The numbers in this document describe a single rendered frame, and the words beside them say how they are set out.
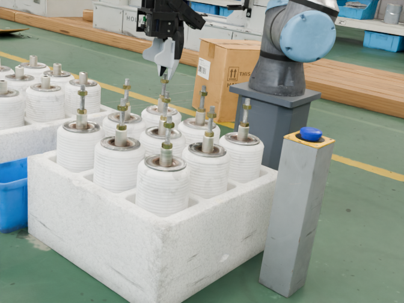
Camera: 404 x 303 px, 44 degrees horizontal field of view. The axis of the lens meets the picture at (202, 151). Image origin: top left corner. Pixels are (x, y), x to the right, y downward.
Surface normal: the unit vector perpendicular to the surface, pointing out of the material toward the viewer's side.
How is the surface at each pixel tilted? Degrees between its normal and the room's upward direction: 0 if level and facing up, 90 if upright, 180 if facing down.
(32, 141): 90
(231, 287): 0
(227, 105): 90
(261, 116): 90
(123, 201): 0
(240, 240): 90
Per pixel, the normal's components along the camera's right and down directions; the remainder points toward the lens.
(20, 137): 0.76, 0.30
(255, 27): -0.59, 0.22
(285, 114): 0.15, 0.36
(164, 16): 0.55, 0.34
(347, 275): 0.11, -0.93
